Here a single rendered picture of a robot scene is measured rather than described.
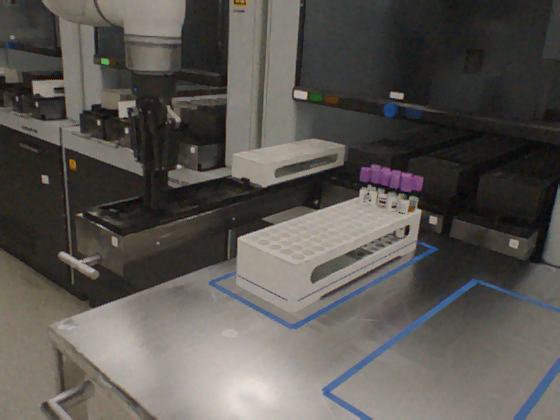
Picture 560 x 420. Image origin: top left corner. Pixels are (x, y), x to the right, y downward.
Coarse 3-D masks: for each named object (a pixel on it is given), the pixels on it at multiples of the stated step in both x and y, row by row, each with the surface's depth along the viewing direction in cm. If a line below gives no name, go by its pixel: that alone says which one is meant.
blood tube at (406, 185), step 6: (402, 180) 78; (408, 180) 77; (402, 186) 78; (408, 186) 77; (402, 192) 78; (408, 192) 77; (402, 198) 78; (408, 198) 78; (402, 204) 78; (408, 204) 78; (402, 210) 78; (402, 228) 79; (396, 234) 80; (402, 234) 79
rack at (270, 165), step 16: (288, 144) 127; (304, 144) 129; (320, 144) 129; (336, 144) 130; (240, 160) 112; (256, 160) 110; (272, 160) 112; (288, 160) 113; (304, 160) 118; (320, 160) 129; (336, 160) 130; (240, 176) 113; (256, 176) 110; (272, 176) 110; (288, 176) 115
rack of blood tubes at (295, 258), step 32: (288, 224) 72; (320, 224) 72; (352, 224) 73; (384, 224) 74; (416, 224) 80; (256, 256) 64; (288, 256) 61; (320, 256) 63; (352, 256) 76; (384, 256) 75; (256, 288) 65; (288, 288) 61
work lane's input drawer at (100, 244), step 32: (192, 192) 107; (224, 192) 108; (256, 192) 107; (288, 192) 113; (320, 192) 123; (96, 224) 87; (128, 224) 85; (160, 224) 89; (192, 224) 94; (224, 224) 100; (64, 256) 87; (96, 256) 88; (128, 256) 85
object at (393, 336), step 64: (448, 256) 80; (512, 256) 82; (64, 320) 57; (128, 320) 58; (192, 320) 59; (256, 320) 59; (320, 320) 60; (384, 320) 61; (448, 320) 62; (512, 320) 63; (64, 384) 57; (128, 384) 48; (192, 384) 49; (256, 384) 49; (320, 384) 50; (384, 384) 50; (448, 384) 51; (512, 384) 52
